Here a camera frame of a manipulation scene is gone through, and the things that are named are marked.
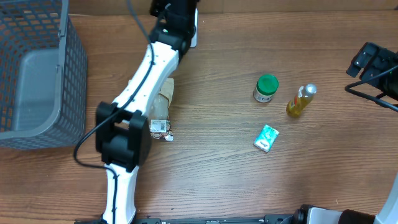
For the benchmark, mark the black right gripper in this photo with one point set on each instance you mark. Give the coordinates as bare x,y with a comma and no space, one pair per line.
374,62

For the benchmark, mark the yellow liquid bottle silver cap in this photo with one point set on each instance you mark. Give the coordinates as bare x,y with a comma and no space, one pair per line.
304,97

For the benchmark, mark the green lid white jar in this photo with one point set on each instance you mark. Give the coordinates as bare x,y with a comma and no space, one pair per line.
265,89

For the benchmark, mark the teal tissue pack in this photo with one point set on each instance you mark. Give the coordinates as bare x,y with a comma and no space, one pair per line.
266,138

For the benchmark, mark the beige PanTree snack pouch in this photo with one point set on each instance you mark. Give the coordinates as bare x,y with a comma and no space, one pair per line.
159,119

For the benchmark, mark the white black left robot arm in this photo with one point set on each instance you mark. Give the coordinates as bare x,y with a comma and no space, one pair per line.
122,127

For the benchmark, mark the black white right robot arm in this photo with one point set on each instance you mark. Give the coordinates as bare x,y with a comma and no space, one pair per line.
347,169

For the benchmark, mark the grey plastic mesh basket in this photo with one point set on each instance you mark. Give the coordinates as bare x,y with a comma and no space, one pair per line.
43,75

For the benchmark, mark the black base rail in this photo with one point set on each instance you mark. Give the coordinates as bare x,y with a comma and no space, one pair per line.
267,219

